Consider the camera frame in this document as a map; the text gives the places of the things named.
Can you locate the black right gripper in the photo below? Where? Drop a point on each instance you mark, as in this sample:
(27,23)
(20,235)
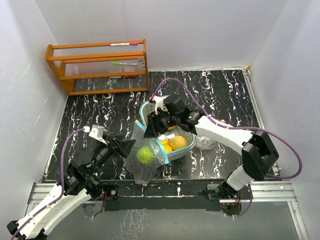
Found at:
(153,125)

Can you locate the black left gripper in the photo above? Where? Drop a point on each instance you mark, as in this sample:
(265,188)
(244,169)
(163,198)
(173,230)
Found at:
(123,147)

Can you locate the green bumpy fruit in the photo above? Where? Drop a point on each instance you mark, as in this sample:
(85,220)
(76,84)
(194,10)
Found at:
(145,155)

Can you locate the blue zipper clear bag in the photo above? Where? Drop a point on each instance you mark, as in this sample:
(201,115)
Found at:
(142,173)

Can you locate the red zipper clear bag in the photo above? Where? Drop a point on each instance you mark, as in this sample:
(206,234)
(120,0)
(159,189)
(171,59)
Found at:
(206,143)

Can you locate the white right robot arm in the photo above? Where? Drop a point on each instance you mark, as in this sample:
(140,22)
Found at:
(255,146)

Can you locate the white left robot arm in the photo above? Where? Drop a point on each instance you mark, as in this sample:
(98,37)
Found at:
(79,183)

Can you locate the pink orange peach fruit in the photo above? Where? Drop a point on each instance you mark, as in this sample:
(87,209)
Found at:
(171,128)

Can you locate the yellow lemon fruit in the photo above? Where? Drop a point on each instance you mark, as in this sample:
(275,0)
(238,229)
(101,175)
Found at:
(166,146)

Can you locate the light blue plastic basket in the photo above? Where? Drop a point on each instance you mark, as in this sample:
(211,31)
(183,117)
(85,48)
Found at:
(180,152)

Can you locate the wooden shelf rack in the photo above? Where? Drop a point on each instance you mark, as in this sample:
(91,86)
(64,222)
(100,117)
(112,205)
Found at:
(71,63)

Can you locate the green capped marker pen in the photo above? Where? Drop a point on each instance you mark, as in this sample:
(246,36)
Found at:
(125,63)

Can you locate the pink white marker pen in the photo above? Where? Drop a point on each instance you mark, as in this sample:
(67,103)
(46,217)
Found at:
(124,44)

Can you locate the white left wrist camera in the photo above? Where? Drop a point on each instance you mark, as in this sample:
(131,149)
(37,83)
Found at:
(96,132)

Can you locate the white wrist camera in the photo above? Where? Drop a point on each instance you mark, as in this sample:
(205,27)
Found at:
(96,132)
(158,103)

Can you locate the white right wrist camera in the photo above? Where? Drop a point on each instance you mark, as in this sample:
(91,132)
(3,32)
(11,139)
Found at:
(158,103)

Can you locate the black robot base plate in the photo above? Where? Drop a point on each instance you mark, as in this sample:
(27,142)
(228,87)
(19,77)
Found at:
(174,194)

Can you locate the aluminium frame rail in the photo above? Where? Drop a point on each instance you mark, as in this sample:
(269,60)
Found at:
(231,90)

